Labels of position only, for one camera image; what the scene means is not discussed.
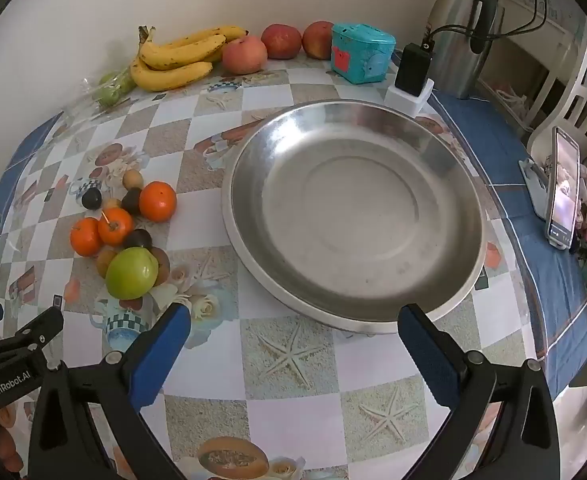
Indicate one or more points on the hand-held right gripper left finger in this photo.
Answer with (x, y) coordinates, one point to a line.
(164, 355)

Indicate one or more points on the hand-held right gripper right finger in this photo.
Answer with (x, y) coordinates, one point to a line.
(432, 360)

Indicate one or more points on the green apple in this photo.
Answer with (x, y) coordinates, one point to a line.
(131, 273)

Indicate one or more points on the brown round fruit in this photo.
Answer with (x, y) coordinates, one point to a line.
(163, 262)
(105, 261)

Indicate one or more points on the small orange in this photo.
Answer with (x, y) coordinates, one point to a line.
(85, 236)

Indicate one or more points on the dark purple round fruit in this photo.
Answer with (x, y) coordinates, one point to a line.
(92, 198)
(132, 200)
(137, 239)

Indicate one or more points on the large orange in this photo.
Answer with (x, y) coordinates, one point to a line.
(157, 201)

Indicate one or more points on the stainless steel basin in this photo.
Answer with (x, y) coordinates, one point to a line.
(353, 210)

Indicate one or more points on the bag of green fruits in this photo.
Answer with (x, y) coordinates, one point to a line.
(108, 92)

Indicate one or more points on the orange with stem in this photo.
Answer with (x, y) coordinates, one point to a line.
(115, 226)

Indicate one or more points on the tan round fruit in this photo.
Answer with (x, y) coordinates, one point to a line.
(111, 204)
(132, 178)

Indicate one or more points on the printed checkered tablecloth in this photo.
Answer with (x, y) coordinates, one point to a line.
(208, 170)

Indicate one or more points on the grey phone stand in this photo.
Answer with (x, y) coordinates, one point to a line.
(533, 180)

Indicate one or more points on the smartphone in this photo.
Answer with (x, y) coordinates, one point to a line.
(563, 195)

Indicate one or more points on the black charger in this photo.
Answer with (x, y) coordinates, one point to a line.
(412, 70)

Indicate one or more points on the yellow banana bunch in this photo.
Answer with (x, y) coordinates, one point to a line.
(173, 55)

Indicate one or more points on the white plastic chair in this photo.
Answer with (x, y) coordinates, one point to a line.
(581, 90)

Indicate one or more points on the pale pink apple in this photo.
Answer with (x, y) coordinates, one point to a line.
(243, 55)

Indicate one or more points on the beige cabinet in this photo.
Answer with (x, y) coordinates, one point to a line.
(518, 60)

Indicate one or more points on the teal plastic box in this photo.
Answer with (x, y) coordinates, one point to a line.
(363, 55)

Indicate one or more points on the red apple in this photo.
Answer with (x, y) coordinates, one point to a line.
(317, 39)
(281, 40)

